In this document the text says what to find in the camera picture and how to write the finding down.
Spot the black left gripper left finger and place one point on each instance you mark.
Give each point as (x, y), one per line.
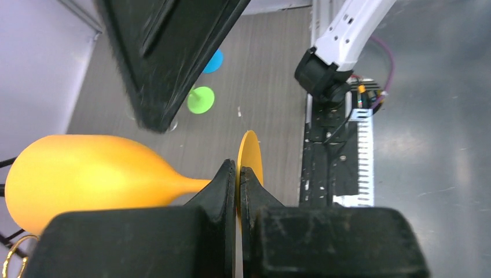
(197, 239)

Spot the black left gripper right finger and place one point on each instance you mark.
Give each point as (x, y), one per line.
(337, 241)

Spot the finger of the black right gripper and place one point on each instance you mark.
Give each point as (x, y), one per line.
(161, 47)

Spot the blue wine glass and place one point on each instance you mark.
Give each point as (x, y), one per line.
(214, 63)

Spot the green wine glass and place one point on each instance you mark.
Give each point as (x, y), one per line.
(200, 99)

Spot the orange wine glass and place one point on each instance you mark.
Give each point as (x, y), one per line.
(68, 173)

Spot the clear wine glass front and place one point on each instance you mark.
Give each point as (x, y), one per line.
(155, 127)

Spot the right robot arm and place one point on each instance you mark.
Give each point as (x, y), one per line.
(325, 67)

